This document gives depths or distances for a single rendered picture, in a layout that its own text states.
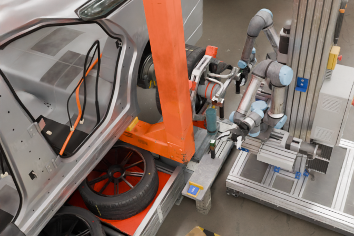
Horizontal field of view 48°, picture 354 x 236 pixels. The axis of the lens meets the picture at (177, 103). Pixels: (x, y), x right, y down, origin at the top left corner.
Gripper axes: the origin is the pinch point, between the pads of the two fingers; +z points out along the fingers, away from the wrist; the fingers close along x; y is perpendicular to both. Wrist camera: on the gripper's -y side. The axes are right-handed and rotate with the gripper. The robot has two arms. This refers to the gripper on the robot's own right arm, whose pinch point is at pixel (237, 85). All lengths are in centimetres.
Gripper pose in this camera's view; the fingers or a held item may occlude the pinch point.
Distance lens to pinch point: 338.2
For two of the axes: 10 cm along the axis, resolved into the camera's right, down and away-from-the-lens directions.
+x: 8.8, 2.7, -4.0
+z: -4.7, 6.4, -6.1
